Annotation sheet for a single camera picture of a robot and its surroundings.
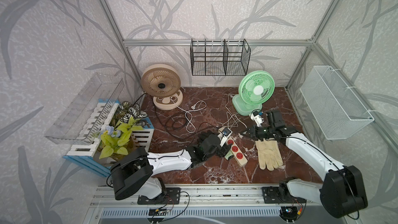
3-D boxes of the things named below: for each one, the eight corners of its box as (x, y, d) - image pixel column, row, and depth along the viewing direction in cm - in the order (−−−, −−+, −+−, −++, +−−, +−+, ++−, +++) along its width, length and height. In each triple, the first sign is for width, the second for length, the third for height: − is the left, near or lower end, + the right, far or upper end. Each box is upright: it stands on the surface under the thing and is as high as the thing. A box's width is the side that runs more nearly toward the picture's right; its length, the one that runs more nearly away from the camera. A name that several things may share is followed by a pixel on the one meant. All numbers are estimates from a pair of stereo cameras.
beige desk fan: (155, 110, 109) (139, 76, 85) (158, 97, 117) (145, 63, 92) (182, 110, 109) (174, 76, 85) (183, 97, 117) (177, 63, 92)
